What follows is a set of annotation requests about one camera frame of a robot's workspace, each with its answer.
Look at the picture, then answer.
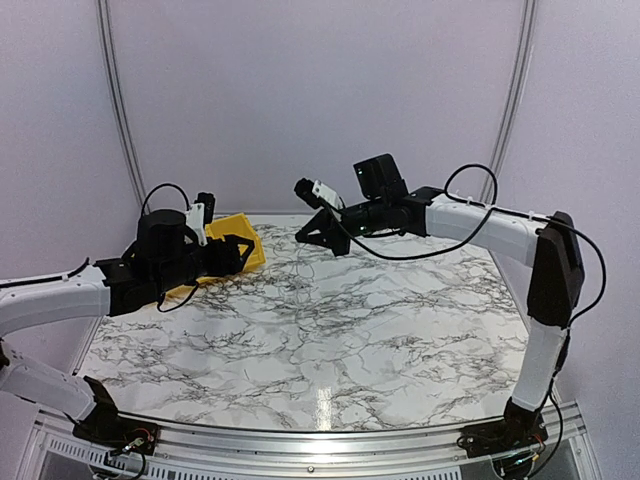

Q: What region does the aluminium front frame rail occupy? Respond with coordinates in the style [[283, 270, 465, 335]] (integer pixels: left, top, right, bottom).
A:
[[17, 403, 602, 479]]

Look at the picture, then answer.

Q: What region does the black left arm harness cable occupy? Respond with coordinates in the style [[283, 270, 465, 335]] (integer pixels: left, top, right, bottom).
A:
[[140, 182, 201, 314]]

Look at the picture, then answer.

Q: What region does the right aluminium corner post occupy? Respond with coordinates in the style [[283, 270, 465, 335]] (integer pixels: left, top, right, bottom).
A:
[[489, 0, 539, 178]]

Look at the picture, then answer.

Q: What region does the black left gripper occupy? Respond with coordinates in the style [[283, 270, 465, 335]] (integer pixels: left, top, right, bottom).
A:
[[153, 234, 254, 295]]

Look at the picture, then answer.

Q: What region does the white thin cable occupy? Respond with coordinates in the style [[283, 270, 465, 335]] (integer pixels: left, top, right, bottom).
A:
[[269, 234, 346, 321]]

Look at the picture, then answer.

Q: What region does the left aluminium corner post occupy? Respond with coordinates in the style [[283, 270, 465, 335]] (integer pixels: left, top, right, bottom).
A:
[[95, 0, 147, 206]]

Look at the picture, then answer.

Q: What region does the aluminium corner post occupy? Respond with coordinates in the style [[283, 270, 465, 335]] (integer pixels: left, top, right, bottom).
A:
[[95, 0, 147, 206], [489, 0, 539, 178]]

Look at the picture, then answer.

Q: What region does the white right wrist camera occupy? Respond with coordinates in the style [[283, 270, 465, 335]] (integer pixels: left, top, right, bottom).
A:
[[294, 178, 345, 211]]

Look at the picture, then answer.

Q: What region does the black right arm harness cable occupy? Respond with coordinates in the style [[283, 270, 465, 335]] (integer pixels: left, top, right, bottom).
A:
[[329, 162, 609, 331]]

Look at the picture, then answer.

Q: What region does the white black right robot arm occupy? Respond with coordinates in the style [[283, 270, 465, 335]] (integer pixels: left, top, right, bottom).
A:
[[294, 154, 585, 457]]

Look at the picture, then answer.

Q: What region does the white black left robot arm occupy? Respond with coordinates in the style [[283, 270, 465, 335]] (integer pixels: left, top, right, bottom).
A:
[[1, 203, 261, 450]]

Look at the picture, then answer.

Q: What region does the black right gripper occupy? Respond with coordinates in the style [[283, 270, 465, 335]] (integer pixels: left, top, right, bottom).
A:
[[295, 197, 387, 257]]

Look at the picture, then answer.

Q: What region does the yellow three-compartment plastic bin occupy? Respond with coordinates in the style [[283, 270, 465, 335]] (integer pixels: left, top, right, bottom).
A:
[[166, 213, 266, 301]]

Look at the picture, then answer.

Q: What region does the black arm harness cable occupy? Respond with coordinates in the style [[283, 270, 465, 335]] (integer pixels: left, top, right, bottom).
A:
[[140, 182, 201, 314], [329, 162, 609, 331]]

